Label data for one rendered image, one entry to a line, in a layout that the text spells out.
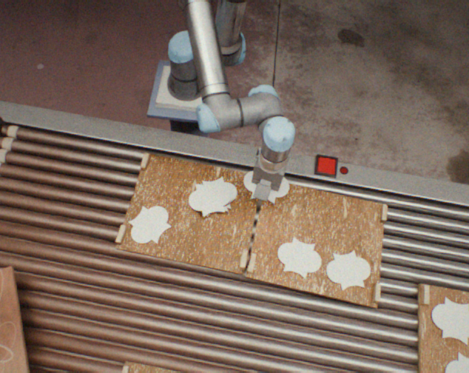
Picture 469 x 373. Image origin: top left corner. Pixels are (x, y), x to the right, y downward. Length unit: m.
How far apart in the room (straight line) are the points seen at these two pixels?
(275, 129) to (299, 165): 0.52
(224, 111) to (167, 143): 0.52
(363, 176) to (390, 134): 1.32
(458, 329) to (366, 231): 0.39
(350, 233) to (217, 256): 0.44
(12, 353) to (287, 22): 2.68
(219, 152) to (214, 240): 0.33
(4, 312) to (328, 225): 0.98
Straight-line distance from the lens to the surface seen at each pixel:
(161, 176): 1.54
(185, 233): 1.45
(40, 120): 1.78
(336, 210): 1.54
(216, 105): 1.14
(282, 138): 1.09
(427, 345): 1.51
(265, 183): 1.28
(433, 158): 2.97
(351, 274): 1.47
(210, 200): 1.46
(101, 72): 3.07
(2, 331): 1.39
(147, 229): 1.46
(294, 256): 1.44
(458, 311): 1.57
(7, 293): 1.41
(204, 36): 1.20
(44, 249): 1.54
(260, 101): 1.16
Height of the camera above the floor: 2.30
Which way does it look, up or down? 64 degrees down
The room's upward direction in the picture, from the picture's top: 6 degrees clockwise
